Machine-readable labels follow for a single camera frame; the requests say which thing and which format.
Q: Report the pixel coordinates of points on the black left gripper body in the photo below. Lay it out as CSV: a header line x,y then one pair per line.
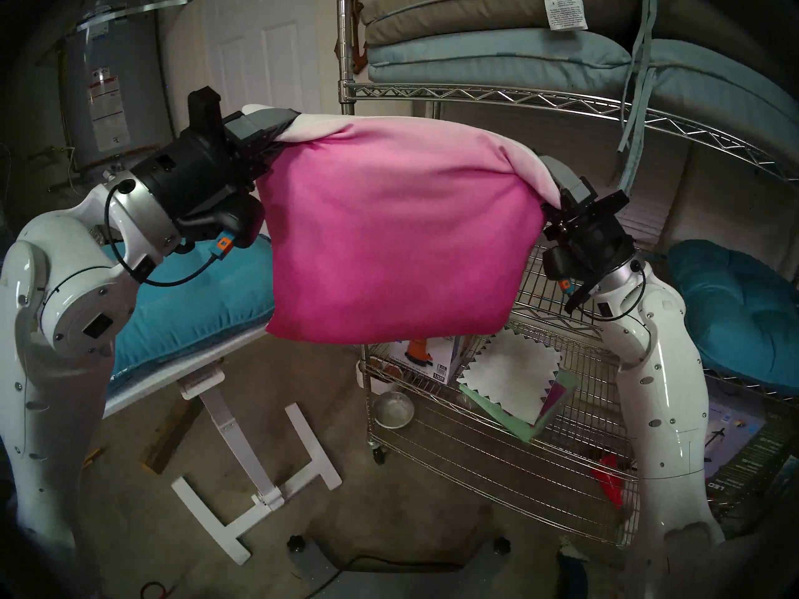
x,y
193,167

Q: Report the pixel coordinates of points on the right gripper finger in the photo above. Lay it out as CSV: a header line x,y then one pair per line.
x,y
571,186

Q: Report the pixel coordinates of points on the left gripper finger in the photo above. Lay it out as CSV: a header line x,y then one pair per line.
x,y
265,126
257,164

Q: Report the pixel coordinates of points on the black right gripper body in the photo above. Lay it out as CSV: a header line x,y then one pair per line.
x,y
599,242

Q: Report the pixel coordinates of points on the white pink flamingo pillow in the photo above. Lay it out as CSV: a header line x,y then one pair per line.
x,y
406,229

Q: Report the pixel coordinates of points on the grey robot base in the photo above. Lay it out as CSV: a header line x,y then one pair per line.
x,y
312,573

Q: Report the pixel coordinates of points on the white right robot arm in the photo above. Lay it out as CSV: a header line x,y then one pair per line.
x,y
661,385

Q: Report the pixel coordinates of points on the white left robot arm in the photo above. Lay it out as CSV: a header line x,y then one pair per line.
x,y
50,354

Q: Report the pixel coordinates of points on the teal cushion with ties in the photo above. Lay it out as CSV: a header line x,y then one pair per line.
x,y
206,298

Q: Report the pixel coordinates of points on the light blue bench cushion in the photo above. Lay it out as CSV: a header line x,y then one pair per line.
x,y
499,58

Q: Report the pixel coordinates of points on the teal tufted round cushion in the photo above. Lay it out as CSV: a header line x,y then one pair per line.
x,y
736,317

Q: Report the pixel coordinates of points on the white cushion care label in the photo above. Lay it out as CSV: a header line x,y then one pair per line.
x,y
565,5

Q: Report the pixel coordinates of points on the beige bench cushion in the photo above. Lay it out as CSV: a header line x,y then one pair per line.
x,y
462,8

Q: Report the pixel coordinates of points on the white panel door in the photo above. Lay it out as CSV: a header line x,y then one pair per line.
x,y
274,55

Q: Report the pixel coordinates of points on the grey water heater tank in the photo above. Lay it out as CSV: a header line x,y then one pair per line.
x,y
125,73

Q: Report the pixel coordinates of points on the white zigzag edged paper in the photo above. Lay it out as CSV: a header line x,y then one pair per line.
x,y
512,379

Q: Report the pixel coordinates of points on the green coloured paper pad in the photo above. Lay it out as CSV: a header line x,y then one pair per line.
x,y
493,413

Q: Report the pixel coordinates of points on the utility pump cardboard box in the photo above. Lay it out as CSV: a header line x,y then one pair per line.
x,y
431,360

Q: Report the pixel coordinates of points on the white adjustable side table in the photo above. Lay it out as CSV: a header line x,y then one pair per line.
x,y
203,385

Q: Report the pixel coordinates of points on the LED lamp product box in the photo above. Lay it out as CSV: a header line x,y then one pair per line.
x,y
736,429

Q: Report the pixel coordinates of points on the white plastic container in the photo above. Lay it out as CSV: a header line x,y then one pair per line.
x,y
364,373

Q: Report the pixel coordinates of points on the small red tool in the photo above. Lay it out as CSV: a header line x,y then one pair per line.
x,y
608,479

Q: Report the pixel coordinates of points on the brown clay saucer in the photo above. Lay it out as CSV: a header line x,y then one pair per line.
x,y
387,369

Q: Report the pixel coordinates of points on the small metal bowl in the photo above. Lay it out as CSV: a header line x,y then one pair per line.
x,y
393,410

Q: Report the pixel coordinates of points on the short wooden board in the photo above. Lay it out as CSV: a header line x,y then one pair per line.
x,y
168,438

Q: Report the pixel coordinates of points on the wooden stick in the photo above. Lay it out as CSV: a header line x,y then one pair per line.
x,y
93,455

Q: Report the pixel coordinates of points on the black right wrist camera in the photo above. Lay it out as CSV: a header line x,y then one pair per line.
x,y
558,262

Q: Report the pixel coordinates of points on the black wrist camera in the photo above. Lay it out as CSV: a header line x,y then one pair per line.
x,y
237,220
558,262

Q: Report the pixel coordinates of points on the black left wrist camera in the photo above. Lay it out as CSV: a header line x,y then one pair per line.
x,y
237,220

